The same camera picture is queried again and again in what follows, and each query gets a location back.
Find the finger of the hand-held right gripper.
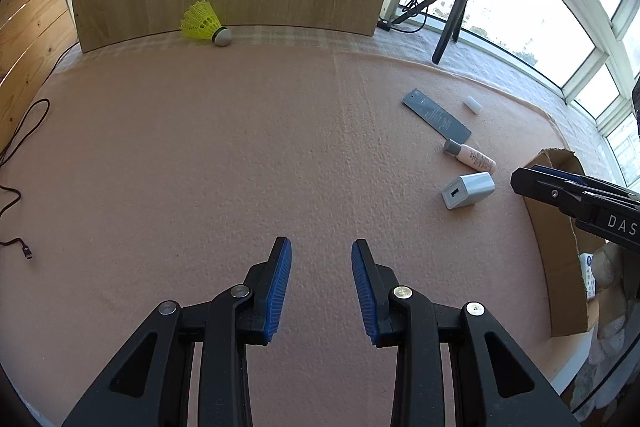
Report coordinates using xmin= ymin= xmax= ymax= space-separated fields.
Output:
xmin=511 ymin=168 xmax=640 ymax=223
xmin=530 ymin=164 xmax=640 ymax=202

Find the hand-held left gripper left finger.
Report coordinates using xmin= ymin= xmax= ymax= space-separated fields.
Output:
xmin=62 ymin=236 xmax=292 ymax=427

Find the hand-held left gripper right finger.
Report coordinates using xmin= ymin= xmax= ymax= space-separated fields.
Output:
xmin=351 ymin=239 xmax=581 ymax=427

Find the white printed tissue pack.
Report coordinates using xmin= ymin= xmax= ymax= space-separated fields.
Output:
xmin=579 ymin=252 xmax=598 ymax=300

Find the cardboard box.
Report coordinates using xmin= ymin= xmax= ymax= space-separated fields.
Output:
xmin=522 ymin=148 xmax=601 ymax=338

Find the white charger adapter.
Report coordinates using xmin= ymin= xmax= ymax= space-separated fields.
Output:
xmin=440 ymin=172 xmax=496 ymax=210

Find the pink lotion bottle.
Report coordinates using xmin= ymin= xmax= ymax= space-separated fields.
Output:
xmin=443 ymin=139 xmax=497 ymax=175

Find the dark grey card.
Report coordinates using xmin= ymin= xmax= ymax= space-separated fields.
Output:
xmin=402 ymin=89 xmax=472 ymax=142

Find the yellow shuttlecock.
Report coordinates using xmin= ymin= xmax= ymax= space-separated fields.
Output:
xmin=180 ymin=0 xmax=232 ymax=48

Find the person's right forearm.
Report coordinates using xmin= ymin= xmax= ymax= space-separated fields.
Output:
xmin=575 ymin=307 xmax=640 ymax=410

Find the person's right hand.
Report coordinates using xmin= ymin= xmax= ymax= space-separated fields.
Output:
xmin=591 ymin=243 xmax=640 ymax=308

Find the pale plaid cloth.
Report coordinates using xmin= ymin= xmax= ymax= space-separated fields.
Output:
xmin=65 ymin=24 xmax=601 ymax=148

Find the black tripod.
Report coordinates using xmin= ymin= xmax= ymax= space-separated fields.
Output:
xmin=390 ymin=0 xmax=481 ymax=65

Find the pine wood panel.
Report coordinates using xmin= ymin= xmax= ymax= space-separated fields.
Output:
xmin=0 ymin=0 xmax=81 ymax=152

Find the ring light on tripod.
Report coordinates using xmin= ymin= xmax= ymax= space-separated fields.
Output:
xmin=380 ymin=0 xmax=640 ymax=188

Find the black charging cable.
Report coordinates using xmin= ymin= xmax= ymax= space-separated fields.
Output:
xmin=0 ymin=99 xmax=51 ymax=260

